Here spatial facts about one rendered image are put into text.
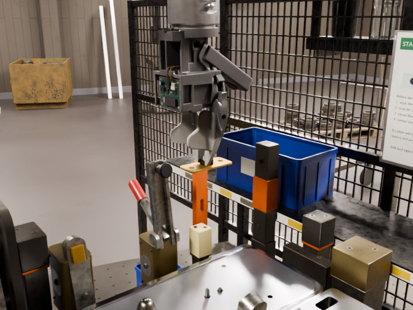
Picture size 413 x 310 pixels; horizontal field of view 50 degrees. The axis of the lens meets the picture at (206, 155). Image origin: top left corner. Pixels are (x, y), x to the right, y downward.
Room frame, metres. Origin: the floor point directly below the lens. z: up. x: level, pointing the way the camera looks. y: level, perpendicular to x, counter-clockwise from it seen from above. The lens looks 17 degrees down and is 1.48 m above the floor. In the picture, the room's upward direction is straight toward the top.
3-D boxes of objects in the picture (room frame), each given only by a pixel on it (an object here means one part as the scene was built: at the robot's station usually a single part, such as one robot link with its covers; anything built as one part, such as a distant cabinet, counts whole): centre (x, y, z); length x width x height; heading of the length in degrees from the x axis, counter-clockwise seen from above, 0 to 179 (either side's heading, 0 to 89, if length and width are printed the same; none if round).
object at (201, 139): (0.66, 0.01, 1.30); 0.06 x 0.03 x 0.09; 128
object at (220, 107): (0.67, -0.01, 1.35); 0.05 x 0.02 x 0.09; 38
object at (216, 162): (0.70, 0.00, 1.26); 0.08 x 0.04 x 0.01; 128
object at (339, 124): (5.73, -1.60, 0.20); 1.17 x 0.77 x 0.40; 109
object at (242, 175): (1.17, -0.18, 1.10); 0.30 x 0.17 x 0.13; 40
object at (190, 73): (0.68, 0.02, 1.41); 0.09 x 0.08 x 0.12; 128
